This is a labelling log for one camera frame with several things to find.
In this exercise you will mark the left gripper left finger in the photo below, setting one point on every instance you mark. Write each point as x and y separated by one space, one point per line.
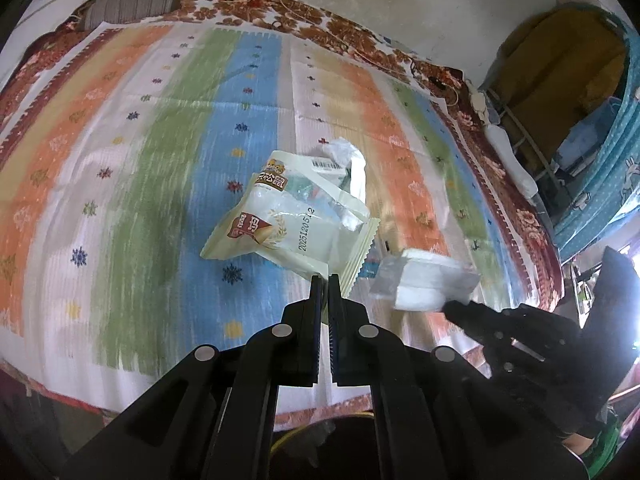
212 415

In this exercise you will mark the floral red brown blanket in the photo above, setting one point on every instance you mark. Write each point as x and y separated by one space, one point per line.
400 85

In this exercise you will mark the mustard hanging garment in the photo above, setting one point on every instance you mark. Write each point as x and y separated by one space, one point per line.
558 67

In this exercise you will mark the person right hand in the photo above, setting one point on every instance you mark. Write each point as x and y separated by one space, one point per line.
577 443

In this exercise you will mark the striped colourful bed mat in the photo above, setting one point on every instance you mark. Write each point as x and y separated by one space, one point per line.
225 185

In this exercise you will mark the gold rimmed trash can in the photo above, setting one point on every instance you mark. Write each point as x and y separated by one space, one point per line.
343 447

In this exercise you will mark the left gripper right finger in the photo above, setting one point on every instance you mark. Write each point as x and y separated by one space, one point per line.
436 416

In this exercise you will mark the cream snack wrapper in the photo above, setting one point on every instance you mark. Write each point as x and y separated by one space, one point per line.
295 217

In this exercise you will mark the grey striped pillow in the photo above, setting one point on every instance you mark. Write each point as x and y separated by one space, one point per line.
124 11

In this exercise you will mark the blue patterned hanging cloth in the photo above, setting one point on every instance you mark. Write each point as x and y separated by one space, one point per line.
609 193

